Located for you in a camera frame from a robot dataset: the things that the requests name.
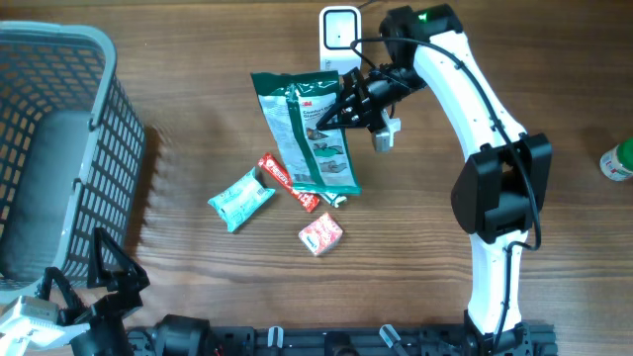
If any red candy bar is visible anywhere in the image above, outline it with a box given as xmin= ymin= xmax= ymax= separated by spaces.
xmin=258 ymin=152 xmax=320 ymax=213

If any white barcode scanner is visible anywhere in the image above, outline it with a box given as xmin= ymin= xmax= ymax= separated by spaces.
xmin=318 ymin=5 xmax=362 ymax=75

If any grey plastic shopping basket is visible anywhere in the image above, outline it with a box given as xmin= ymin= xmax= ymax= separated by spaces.
xmin=1 ymin=21 xmax=146 ymax=303

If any green 3M gloves package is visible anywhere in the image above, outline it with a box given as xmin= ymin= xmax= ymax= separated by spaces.
xmin=251 ymin=71 xmax=362 ymax=195

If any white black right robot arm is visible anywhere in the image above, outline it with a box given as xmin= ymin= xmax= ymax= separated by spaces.
xmin=316 ymin=4 xmax=552 ymax=355

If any teal tissue packet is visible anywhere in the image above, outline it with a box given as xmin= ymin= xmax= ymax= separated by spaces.
xmin=208 ymin=167 xmax=275 ymax=232

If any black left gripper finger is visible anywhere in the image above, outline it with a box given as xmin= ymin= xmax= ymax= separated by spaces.
xmin=87 ymin=227 xmax=148 ymax=292
xmin=35 ymin=266 xmax=83 ymax=322

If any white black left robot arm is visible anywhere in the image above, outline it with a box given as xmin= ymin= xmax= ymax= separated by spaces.
xmin=36 ymin=227 xmax=211 ymax=355

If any red white small packet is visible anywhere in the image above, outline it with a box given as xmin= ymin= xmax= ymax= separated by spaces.
xmin=298 ymin=213 xmax=343 ymax=256

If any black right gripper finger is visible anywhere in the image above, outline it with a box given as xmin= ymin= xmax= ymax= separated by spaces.
xmin=340 ymin=67 xmax=366 ymax=99
xmin=316 ymin=94 xmax=356 ymax=131

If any green lid jar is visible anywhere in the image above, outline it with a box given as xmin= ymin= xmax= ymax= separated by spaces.
xmin=599 ymin=137 xmax=633 ymax=182

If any black right camera cable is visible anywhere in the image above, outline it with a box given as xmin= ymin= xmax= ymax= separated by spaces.
xmin=349 ymin=37 xmax=543 ymax=347

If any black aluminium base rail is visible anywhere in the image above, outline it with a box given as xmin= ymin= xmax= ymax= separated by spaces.
xmin=129 ymin=322 xmax=559 ymax=356

